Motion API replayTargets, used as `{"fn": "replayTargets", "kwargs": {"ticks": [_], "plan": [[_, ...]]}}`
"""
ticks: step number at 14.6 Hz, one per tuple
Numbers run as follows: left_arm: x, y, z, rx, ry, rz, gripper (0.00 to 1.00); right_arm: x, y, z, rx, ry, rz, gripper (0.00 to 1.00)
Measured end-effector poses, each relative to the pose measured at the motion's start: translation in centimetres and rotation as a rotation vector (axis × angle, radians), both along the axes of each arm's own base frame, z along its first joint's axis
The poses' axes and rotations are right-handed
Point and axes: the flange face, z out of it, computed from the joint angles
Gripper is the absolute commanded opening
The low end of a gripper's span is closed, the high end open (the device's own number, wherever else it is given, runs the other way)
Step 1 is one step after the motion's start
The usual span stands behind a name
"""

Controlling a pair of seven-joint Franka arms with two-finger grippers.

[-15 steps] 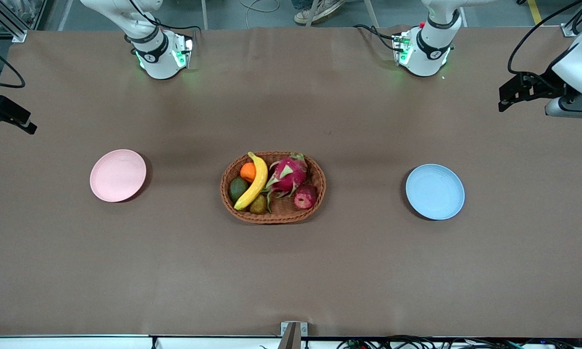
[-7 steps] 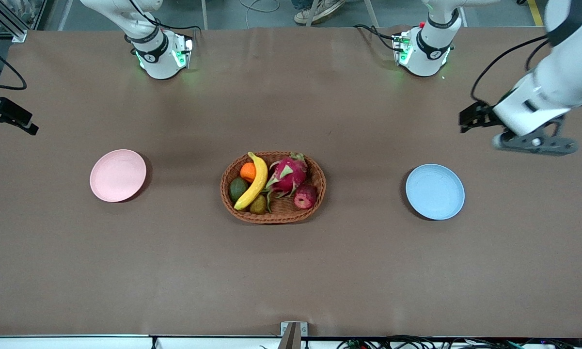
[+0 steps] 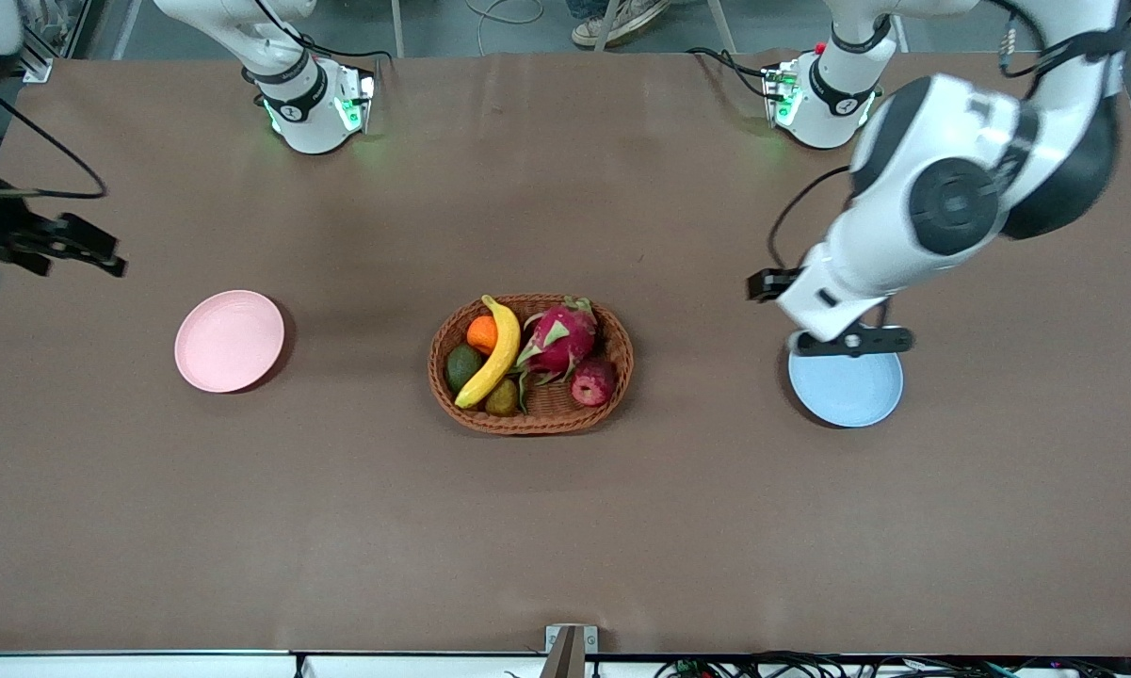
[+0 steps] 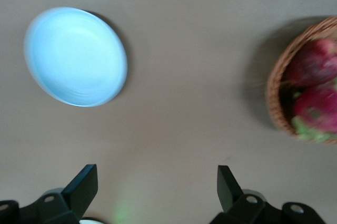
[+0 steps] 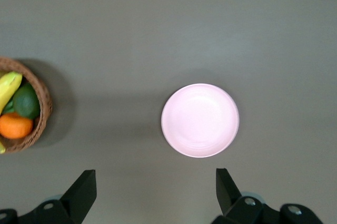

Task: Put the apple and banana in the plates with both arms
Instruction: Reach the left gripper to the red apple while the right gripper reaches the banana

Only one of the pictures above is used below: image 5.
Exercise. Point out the yellow fruit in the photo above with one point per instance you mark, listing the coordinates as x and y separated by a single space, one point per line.
1 148

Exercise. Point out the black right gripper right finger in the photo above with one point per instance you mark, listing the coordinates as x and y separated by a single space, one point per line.
231 197

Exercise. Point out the pink round plate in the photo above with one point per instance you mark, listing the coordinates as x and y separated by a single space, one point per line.
200 121

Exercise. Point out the orange fruit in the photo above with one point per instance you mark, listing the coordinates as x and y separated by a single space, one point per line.
14 126

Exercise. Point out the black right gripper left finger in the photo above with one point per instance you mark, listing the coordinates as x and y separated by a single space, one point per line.
76 197

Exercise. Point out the yellow banana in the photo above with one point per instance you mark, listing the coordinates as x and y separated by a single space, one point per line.
9 84

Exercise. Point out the brown wicker basket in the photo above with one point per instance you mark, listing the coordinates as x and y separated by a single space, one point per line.
42 97

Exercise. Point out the green avocado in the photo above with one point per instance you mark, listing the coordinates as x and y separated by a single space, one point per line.
26 101

